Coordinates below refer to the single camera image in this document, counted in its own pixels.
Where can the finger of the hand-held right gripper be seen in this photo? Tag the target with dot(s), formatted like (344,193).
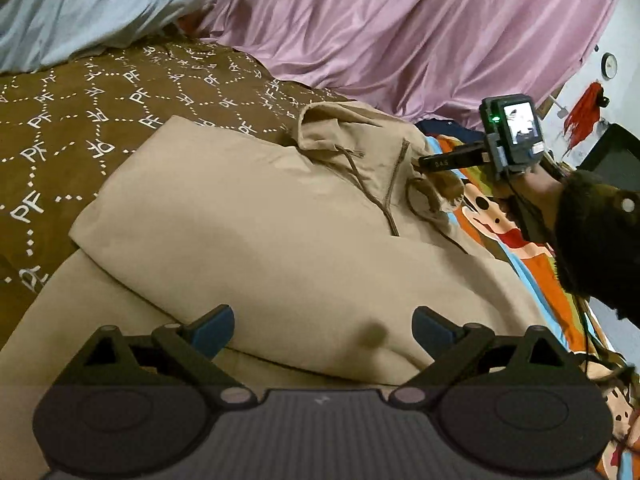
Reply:
(450,158)

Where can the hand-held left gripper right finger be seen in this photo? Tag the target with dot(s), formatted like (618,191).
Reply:
(429,328)

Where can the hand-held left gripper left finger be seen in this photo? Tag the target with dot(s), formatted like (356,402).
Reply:
(216,329)

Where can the beige hoodie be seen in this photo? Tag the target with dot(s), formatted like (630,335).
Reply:
(260,240)

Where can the person's right hand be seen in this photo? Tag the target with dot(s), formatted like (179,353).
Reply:
(537,190)

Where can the dark blue cloth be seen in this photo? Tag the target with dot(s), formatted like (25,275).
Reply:
(442,126)

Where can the red tassel decoration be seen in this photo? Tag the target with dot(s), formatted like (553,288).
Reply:
(582,115)

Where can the black monitor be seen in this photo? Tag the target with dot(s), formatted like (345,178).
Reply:
(612,152)

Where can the colourful cartoon blanket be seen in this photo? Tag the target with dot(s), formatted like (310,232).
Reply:
(530,270)

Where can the mauve quilt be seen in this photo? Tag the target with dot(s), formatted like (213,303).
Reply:
(400,25)

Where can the right arm in dark sleeve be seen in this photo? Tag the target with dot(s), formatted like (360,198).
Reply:
(584,327)

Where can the brown patterned bedsheet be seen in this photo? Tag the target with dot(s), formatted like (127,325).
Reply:
(90,120)

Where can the round wall clock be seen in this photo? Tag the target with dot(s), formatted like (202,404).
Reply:
(609,65)

